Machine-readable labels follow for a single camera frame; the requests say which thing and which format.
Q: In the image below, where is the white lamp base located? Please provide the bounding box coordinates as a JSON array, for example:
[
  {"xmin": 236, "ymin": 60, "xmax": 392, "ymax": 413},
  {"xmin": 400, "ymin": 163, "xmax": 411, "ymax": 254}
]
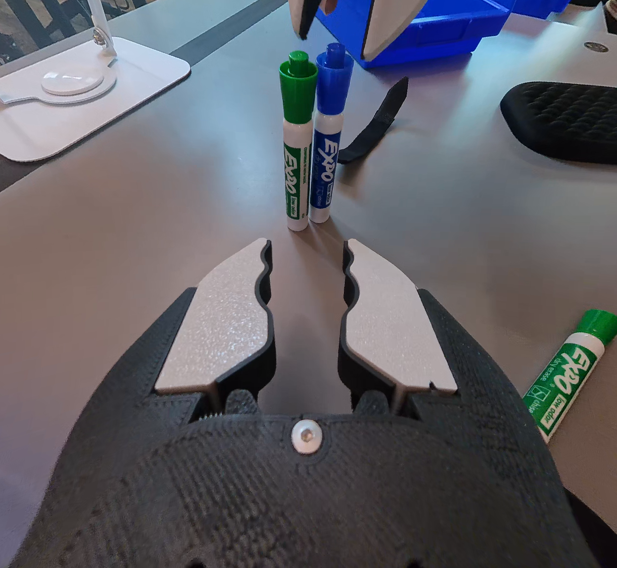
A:
[{"xmin": 0, "ymin": 0, "xmax": 192, "ymax": 163}]

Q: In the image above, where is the black mesh wrist rest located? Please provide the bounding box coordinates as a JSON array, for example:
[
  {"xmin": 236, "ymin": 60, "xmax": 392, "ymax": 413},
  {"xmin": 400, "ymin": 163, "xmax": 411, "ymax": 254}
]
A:
[{"xmin": 500, "ymin": 81, "xmax": 617, "ymax": 165}]

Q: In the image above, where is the black fabric strap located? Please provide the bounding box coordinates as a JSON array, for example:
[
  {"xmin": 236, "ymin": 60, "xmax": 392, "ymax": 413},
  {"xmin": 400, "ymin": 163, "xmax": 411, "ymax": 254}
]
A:
[{"xmin": 337, "ymin": 77, "xmax": 410, "ymax": 165}]

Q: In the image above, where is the green dry erase marker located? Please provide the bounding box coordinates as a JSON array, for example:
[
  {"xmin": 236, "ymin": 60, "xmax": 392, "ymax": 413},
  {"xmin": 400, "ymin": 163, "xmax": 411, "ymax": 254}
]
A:
[
  {"xmin": 522, "ymin": 309, "xmax": 617, "ymax": 445},
  {"xmin": 279, "ymin": 50, "xmax": 319, "ymax": 232}
]

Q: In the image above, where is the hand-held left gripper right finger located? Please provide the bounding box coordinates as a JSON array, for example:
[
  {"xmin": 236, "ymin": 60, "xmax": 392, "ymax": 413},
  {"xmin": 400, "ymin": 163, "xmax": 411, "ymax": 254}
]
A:
[{"xmin": 337, "ymin": 238, "xmax": 459, "ymax": 415}]

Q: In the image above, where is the blue dry erase marker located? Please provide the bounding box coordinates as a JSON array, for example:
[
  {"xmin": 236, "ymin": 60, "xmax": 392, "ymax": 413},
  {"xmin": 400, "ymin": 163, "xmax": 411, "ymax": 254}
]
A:
[{"xmin": 308, "ymin": 43, "xmax": 355, "ymax": 224}]

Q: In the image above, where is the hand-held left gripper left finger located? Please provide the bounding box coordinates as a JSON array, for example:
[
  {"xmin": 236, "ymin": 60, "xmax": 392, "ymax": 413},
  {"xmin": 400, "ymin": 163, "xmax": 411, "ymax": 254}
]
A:
[{"xmin": 154, "ymin": 238, "xmax": 278, "ymax": 407}]

